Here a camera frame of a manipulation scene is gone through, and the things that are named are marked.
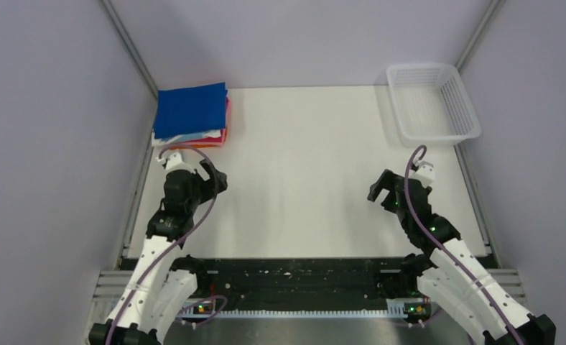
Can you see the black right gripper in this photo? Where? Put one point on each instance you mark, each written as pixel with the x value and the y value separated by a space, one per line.
pixel 387 180

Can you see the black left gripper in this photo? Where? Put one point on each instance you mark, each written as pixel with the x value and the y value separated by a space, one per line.
pixel 207 185

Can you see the blue t shirt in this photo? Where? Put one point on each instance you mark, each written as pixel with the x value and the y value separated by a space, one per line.
pixel 190 110

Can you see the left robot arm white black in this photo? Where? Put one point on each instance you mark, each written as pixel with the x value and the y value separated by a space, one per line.
pixel 156 292

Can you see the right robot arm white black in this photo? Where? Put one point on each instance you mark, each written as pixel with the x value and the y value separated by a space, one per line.
pixel 448 273

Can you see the orange folded t shirt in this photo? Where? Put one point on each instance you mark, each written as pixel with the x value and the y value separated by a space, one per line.
pixel 203 145

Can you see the white striped folded t shirt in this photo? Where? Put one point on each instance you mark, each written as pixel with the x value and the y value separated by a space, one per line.
pixel 167 141

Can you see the white plastic basket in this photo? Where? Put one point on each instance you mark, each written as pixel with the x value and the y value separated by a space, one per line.
pixel 431 105

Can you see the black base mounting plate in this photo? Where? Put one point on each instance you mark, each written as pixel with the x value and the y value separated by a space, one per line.
pixel 304 284

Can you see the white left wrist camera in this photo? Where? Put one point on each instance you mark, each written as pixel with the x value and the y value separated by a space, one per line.
pixel 174 162

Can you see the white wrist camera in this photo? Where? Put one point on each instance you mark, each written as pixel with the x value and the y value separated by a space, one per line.
pixel 174 162
pixel 425 174

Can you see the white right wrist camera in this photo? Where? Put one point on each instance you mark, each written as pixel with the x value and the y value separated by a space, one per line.
pixel 425 174

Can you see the white slotted cable duct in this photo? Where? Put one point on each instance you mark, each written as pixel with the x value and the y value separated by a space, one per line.
pixel 393 310

